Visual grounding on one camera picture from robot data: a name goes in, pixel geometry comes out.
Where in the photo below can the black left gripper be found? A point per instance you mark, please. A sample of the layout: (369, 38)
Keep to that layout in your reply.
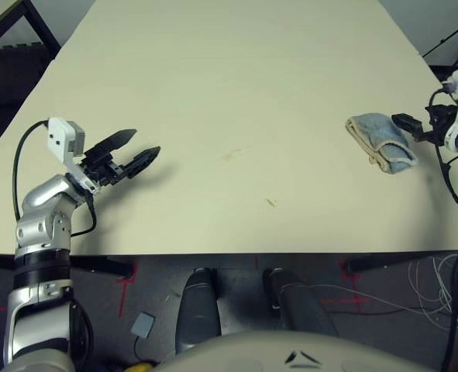
(102, 166)

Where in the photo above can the black tripod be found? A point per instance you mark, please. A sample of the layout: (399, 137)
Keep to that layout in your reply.
(453, 35)

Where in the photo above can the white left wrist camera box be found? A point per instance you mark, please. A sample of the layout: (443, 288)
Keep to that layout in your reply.
(58, 135)

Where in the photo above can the blue terry cloth rag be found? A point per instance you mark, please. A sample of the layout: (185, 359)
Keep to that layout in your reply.
(379, 131)

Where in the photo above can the dark grey robot leg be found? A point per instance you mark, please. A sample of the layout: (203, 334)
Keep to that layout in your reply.
(298, 306)
(197, 310)

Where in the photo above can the black foam floor mat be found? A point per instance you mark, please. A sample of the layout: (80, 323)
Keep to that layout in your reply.
(7, 85)

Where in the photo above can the dark grey robot right leg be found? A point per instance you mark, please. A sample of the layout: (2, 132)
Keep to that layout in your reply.
(298, 306)

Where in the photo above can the grey robot torso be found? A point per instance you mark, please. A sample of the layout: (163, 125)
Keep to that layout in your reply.
(290, 352)

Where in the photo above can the dark grey robot left leg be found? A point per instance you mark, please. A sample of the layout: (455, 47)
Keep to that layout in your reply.
(197, 310)

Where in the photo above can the side table with black frame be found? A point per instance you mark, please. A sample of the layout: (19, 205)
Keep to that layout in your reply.
(0, 11)

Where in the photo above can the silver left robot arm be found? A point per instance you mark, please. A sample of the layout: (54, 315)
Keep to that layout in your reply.
(42, 217)

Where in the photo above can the small grey box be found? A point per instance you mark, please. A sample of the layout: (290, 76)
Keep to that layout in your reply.
(143, 324)

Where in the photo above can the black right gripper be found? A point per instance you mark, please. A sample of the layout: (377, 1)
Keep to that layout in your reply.
(436, 135)

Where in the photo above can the black table foot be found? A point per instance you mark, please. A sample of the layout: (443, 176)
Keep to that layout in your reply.
(368, 264)
(108, 265)

